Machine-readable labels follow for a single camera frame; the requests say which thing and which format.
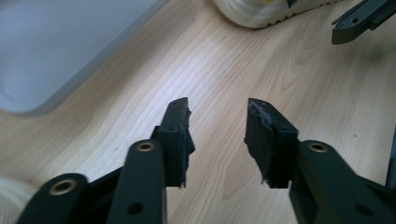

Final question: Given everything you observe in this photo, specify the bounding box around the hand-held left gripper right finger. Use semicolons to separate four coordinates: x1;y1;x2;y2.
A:
243;97;300;189

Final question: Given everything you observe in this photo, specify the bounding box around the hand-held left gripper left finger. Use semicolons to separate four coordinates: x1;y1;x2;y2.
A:
150;96;196;189

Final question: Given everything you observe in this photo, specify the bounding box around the cream round container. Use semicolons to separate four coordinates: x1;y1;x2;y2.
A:
212;0;339;30

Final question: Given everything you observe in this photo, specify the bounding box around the white two-tier shoe rack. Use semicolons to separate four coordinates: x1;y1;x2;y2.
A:
0;0;171;118

